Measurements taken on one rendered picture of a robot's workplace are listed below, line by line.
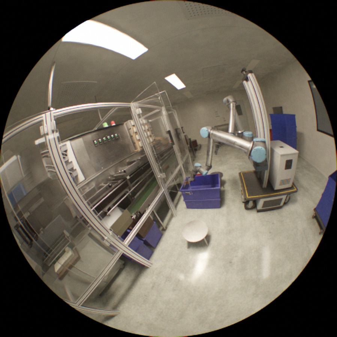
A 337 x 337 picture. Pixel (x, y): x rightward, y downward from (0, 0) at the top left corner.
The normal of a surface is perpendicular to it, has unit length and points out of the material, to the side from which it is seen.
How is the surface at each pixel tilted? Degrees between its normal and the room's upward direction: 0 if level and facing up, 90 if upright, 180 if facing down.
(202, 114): 90
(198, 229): 0
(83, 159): 90
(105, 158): 90
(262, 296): 0
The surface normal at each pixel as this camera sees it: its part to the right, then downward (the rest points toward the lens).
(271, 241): -0.32, -0.88
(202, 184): -0.39, 0.45
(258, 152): -0.69, 0.49
